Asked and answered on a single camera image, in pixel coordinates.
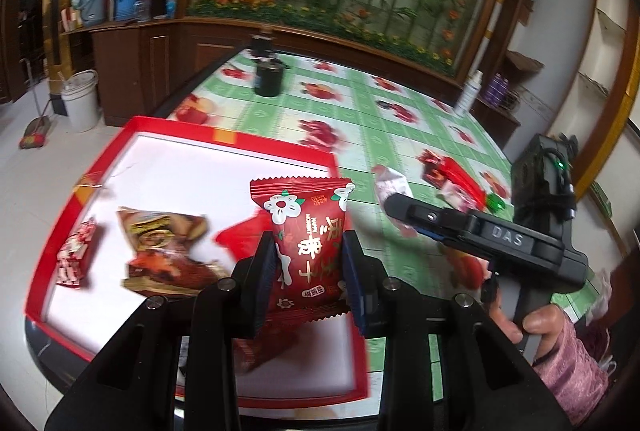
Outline pink-white snack packet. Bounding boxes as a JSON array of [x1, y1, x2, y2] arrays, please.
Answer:
[[372, 165, 419, 240]]

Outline person's right forearm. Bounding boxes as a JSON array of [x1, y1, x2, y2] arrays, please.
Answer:
[[530, 311, 612, 430]]

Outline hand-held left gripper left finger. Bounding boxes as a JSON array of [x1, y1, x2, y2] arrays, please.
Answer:
[[47, 231, 278, 431]]

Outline long wooden wall cabinet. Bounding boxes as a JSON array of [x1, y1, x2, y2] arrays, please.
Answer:
[[60, 16, 247, 128]]

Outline bright red snack packet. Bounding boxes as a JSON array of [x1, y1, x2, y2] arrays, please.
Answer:
[[440, 158, 489, 213]]

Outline dark red boxy snack packet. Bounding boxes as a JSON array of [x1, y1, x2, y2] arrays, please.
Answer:
[[417, 150, 454, 190]]

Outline person's right hand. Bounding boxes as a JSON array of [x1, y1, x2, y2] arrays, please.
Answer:
[[486, 302, 567, 365]]

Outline red flower-print snack packet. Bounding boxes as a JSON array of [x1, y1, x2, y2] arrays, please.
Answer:
[[249, 178, 357, 325]]

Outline dark wooden side cabinet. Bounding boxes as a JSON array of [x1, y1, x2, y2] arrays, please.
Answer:
[[472, 97, 522, 152]]

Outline green fruit-print tablecloth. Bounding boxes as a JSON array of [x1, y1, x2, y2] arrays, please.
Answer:
[[150, 48, 607, 417]]

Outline plain red snack packet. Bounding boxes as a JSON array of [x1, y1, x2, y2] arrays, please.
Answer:
[[214, 211, 273, 273]]

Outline crumpled plastic bag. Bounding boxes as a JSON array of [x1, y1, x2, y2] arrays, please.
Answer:
[[584, 268, 614, 328]]

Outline red broom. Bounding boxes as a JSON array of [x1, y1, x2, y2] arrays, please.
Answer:
[[19, 61, 52, 150]]

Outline white plastic bucket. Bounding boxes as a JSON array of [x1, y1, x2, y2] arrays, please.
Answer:
[[61, 70, 101, 133]]

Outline blue thermos flasks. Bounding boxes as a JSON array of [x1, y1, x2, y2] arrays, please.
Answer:
[[77, 0, 107, 27]]

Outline red-rimmed white tray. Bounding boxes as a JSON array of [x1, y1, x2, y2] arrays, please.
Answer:
[[24, 115, 372, 410]]

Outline black cylindrical device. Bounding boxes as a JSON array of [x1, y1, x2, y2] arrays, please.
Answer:
[[250, 26, 292, 98]]

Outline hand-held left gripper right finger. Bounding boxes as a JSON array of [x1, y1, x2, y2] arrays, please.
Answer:
[[342, 230, 574, 431]]

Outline brown snack packet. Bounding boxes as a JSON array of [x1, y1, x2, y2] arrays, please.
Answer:
[[116, 207, 236, 298]]

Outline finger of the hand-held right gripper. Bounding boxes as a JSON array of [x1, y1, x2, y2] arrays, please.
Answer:
[[384, 192, 474, 245]]

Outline brown wooden wall shelf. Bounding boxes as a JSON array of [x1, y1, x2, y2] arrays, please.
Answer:
[[505, 51, 544, 75]]

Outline small red-white snack packet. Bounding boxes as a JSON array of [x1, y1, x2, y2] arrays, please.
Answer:
[[56, 217, 99, 290]]

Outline white spray bottle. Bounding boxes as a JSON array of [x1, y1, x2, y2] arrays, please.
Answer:
[[452, 70, 485, 118]]

